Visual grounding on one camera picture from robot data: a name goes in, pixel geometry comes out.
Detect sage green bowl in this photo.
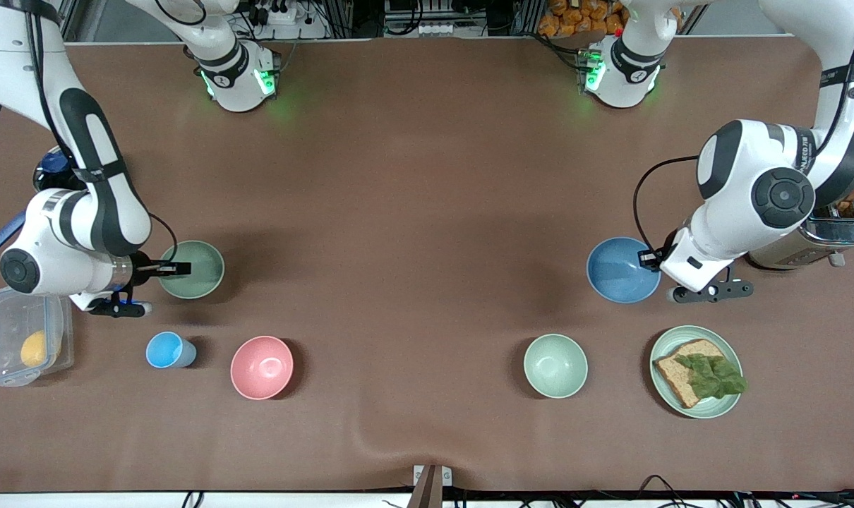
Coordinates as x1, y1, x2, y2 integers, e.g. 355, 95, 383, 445
157, 240, 225, 300

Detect blue bowl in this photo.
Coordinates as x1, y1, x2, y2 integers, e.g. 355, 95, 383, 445
587, 237, 662, 304

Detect pink bowl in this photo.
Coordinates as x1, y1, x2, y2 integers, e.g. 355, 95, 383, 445
230, 336, 294, 401

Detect pale mint green bowl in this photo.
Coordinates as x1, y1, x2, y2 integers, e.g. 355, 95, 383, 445
524, 334, 589, 399

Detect light blue cup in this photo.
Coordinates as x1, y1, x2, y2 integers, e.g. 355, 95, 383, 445
145, 332, 197, 369

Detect green plate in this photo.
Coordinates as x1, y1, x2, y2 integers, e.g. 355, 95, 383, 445
649, 325, 744, 420

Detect brown bread slice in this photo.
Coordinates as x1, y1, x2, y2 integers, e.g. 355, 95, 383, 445
653, 339, 726, 410

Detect green lettuce leaf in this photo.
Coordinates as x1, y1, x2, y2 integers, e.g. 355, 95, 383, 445
674, 353, 749, 400

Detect yellow lemon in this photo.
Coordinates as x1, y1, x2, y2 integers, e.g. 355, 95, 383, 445
20, 330, 49, 368

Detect glass lid with blue knob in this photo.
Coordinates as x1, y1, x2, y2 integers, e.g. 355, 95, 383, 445
35, 148, 75, 188

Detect clear plastic lidded container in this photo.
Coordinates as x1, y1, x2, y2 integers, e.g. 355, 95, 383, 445
0, 288, 75, 387

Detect silver toaster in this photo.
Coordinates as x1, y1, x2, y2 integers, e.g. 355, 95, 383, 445
745, 190, 854, 270

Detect orange snack packets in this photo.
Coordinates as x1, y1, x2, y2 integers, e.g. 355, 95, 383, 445
538, 0, 629, 37

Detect white power strip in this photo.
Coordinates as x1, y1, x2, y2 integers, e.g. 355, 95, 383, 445
247, 0, 329, 40

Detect dark saucepan with blue handle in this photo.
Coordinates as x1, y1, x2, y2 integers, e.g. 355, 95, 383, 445
0, 145, 82, 256

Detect metal table edge bracket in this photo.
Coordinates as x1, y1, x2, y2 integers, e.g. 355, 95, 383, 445
407, 464, 453, 508

